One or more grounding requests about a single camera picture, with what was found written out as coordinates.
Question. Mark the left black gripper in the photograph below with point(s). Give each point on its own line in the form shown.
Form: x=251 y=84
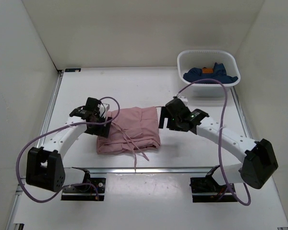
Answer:
x=102 y=131

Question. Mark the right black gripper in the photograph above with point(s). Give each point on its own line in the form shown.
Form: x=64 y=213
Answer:
x=165 y=113

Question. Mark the pink trousers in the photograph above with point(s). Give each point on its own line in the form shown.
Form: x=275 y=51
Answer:
x=133 y=130

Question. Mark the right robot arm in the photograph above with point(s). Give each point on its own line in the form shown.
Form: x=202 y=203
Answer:
x=257 y=160

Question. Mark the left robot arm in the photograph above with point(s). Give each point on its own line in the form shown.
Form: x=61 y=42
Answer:
x=45 y=167

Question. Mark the white plastic basket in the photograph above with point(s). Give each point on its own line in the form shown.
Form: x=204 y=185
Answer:
x=208 y=66

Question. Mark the blue folded jeans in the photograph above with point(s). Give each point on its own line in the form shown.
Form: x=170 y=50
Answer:
x=217 y=72

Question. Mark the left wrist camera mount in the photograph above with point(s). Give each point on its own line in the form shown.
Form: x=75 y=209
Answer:
x=104 y=108

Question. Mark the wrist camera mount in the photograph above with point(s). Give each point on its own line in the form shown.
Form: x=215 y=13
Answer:
x=183 y=99
x=104 y=108

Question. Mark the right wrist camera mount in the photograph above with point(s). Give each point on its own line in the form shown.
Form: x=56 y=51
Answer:
x=183 y=99

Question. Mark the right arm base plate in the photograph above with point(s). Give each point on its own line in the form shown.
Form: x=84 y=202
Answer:
x=206 y=190

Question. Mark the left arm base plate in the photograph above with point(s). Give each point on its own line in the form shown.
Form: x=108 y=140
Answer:
x=86 y=192

